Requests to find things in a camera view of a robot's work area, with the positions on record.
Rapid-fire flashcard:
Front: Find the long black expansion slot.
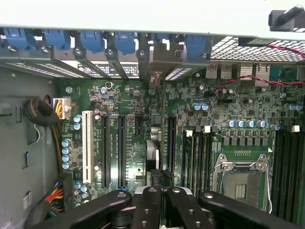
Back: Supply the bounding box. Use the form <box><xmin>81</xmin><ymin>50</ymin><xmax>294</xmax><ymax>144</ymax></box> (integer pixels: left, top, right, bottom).
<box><xmin>102</xmin><ymin>115</ymin><xmax>111</xmax><ymax>189</ymax></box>
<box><xmin>117</xmin><ymin>115</ymin><xmax>127</xmax><ymax>189</ymax></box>
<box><xmin>167</xmin><ymin>115</ymin><xmax>178</xmax><ymax>178</ymax></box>

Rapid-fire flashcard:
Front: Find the green motherboard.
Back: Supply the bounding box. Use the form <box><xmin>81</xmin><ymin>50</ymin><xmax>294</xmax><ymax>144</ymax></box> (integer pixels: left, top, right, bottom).
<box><xmin>59</xmin><ymin>78</ymin><xmax>305</xmax><ymax>225</ymax></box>

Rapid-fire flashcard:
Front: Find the short black expansion slot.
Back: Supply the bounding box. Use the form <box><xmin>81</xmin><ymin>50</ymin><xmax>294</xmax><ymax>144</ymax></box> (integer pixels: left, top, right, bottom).
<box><xmin>135</xmin><ymin>116</ymin><xmax>144</xmax><ymax>138</ymax></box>

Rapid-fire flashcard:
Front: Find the white expansion slot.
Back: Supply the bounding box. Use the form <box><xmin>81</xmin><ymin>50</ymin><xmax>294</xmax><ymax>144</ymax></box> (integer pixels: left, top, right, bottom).
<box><xmin>82</xmin><ymin>110</ymin><xmax>93</xmax><ymax>184</ymax></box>

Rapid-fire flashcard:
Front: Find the white power connector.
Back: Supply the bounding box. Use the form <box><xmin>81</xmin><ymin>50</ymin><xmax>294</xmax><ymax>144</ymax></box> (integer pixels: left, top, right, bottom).
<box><xmin>52</xmin><ymin>97</ymin><xmax>72</xmax><ymax>120</ymax></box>

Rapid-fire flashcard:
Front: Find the silver rear port block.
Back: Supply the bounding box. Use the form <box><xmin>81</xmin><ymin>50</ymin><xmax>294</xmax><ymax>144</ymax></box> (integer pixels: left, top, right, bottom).
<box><xmin>206</xmin><ymin>63</ymin><xmax>271</xmax><ymax>80</ymax></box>

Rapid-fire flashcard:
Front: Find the black open PC case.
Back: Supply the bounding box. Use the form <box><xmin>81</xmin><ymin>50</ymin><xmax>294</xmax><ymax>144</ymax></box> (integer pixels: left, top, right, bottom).
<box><xmin>0</xmin><ymin>0</ymin><xmax>305</xmax><ymax>229</ymax></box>

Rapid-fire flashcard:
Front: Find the CPU socket metal frame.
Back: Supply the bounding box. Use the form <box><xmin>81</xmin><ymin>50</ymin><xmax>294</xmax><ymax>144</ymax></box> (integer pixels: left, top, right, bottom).
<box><xmin>214</xmin><ymin>152</ymin><xmax>274</xmax><ymax>213</ymax></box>

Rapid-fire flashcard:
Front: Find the coloured wire bundle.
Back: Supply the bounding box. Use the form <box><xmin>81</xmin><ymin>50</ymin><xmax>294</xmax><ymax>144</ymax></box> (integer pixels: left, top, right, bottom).
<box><xmin>30</xmin><ymin>181</ymin><xmax>65</xmax><ymax>220</ymax></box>

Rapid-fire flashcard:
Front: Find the black sleeved yellow power cable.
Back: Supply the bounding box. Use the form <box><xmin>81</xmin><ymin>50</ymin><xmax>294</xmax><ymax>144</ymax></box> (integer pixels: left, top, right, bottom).
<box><xmin>22</xmin><ymin>99</ymin><xmax>62</xmax><ymax>178</ymax></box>

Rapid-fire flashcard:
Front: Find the red black twisted wire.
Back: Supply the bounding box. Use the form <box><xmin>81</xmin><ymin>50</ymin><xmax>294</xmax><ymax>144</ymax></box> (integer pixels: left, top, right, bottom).
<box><xmin>213</xmin><ymin>44</ymin><xmax>305</xmax><ymax>93</ymax></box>

